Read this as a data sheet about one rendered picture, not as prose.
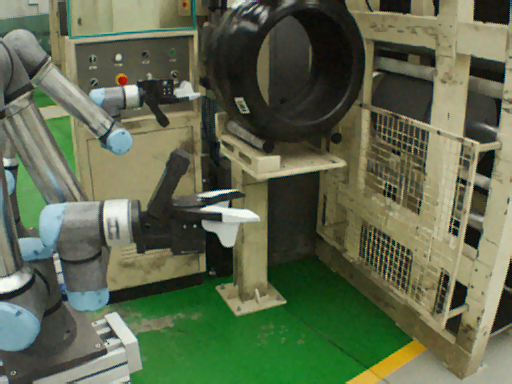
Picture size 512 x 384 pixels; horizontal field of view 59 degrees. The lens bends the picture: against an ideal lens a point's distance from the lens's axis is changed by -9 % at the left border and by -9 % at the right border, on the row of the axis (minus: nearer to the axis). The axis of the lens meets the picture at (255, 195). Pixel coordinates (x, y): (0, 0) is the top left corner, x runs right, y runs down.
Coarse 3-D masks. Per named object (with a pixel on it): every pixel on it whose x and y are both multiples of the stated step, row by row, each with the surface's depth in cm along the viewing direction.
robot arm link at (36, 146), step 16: (16, 64) 75; (16, 80) 76; (16, 96) 77; (32, 96) 81; (16, 112) 78; (32, 112) 80; (16, 128) 79; (32, 128) 80; (48, 128) 84; (16, 144) 80; (32, 144) 80; (48, 144) 82; (32, 160) 81; (48, 160) 82; (64, 160) 86; (32, 176) 83; (48, 176) 83; (64, 176) 85; (48, 192) 84; (64, 192) 85; (80, 192) 88
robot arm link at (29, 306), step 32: (0, 64) 67; (0, 96) 67; (0, 160) 71; (0, 192) 71; (0, 224) 72; (0, 256) 73; (0, 288) 74; (32, 288) 79; (0, 320) 74; (32, 320) 77
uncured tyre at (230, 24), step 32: (256, 0) 153; (288, 0) 152; (320, 0) 156; (224, 32) 159; (256, 32) 151; (320, 32) 189; (352, 32) 165; (224, 64) 157; (256, 64) 154; (320, 64) 194; (352, 64) 171; (224, 96) 165; (256, 96) 158; (320, 96) 196; (352, 96) 175; (256, 128) 167; (288, 128) 168; (320, 128) 174
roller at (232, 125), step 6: (234, 120) 195; (228, 126) 194; (234, 126) 189; (240, 126) 187; (234, 132) 190; (240, 132) 184; (246, 132) 180; (252, 132) 178; (246, 138) 179; (252, 138) 175; (258, 138) 172; (264, 138) 170; (252, 144) 176; (258, 144) 171; (264, 144) 167; (270, 144) 168; (264, 150) 168; (270, 150) 169
